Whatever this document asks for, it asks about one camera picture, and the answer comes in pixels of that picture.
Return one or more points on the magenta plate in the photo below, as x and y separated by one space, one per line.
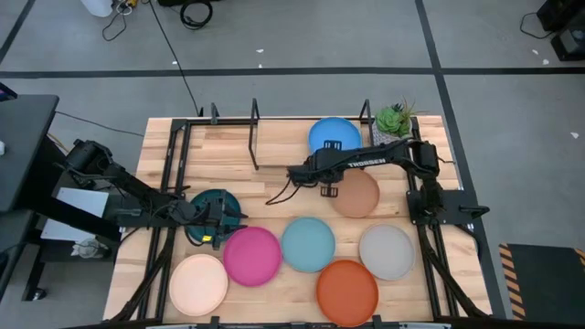
252 256

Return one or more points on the black equipment case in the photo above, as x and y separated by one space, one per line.
564 11
571 43

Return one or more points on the light teal plate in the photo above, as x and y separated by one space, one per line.
307 244

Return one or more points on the succulent in white textured pot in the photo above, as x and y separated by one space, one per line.
390 121

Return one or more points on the white flat board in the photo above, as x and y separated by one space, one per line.
77 203

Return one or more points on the black aluminium rig frame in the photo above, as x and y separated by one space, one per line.
158 297

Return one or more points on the black mat with hazard stripes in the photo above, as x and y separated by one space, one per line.
548 279

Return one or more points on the grey plate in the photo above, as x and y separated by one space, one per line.
386 251

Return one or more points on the dark teal plate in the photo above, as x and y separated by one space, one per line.
200 202

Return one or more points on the peach plate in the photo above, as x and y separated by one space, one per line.
198 284

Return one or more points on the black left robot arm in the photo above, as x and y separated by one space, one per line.
132 185

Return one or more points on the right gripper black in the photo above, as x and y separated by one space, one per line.
330 166

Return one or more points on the white bucket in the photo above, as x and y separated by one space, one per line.
97 7

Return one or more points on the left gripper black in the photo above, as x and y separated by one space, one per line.
221 219

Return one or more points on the blue plate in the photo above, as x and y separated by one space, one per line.
336 129

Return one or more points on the dark device with coloured screen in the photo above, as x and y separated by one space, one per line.
7 92

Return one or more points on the orange plate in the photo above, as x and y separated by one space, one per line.
347 292

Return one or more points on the clear plastic bag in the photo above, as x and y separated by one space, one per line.
89 249

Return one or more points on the tan brown plate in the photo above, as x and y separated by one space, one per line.
358 197

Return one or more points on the black desk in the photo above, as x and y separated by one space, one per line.
23 146

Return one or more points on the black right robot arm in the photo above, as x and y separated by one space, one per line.
388 157

